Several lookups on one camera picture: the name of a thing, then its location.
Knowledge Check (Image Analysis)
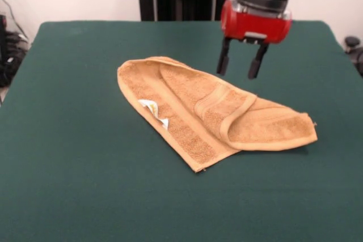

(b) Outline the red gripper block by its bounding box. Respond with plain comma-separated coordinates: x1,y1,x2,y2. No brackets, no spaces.
216,0,293,80

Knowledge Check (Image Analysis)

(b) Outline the tan terry towel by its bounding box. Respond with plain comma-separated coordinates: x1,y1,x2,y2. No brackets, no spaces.
116,57,318,173

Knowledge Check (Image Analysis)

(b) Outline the grey office chair base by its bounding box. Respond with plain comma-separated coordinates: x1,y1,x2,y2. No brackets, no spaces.
344,36,363,78

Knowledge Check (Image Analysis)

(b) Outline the dark green table cloth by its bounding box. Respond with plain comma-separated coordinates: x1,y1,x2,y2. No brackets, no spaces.
0,20,363,242

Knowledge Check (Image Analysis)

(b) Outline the black equipment pile with cables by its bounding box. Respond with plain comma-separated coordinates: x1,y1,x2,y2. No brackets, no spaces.
0,14,31,88

